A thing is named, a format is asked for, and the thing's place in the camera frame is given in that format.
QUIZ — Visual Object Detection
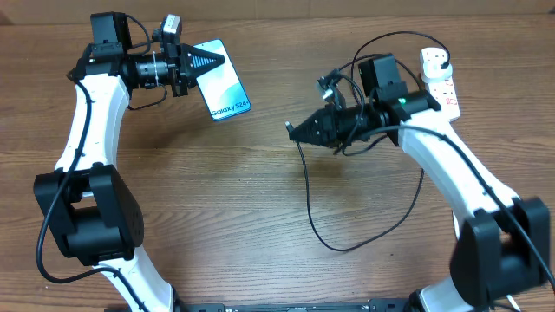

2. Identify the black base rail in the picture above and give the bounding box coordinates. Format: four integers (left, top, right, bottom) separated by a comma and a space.
174, 298, 408, 312

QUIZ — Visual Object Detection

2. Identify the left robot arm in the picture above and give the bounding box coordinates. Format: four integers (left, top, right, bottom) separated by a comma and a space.
33, 12, 225, 311

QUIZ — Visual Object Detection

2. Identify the white charger plug adapter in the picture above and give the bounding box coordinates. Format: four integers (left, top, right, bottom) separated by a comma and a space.
421, 61, 453, 84

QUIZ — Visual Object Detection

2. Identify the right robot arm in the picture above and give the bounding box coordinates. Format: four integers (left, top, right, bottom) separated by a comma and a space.
287, 55, 554, 311

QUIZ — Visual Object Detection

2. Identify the white power strip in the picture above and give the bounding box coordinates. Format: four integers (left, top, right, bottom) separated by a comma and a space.
420, 47, 460, 121

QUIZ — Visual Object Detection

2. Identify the Galaxy S24+ smartphone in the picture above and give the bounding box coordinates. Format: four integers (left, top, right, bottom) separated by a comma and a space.
195, 39, 251, 121

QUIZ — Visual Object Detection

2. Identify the black USB charging cable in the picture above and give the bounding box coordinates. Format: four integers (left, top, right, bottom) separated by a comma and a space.
284, 30, 452, 253

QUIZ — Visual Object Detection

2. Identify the white power strip cord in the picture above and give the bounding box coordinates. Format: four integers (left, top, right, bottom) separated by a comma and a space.
450, 207, 521, 312

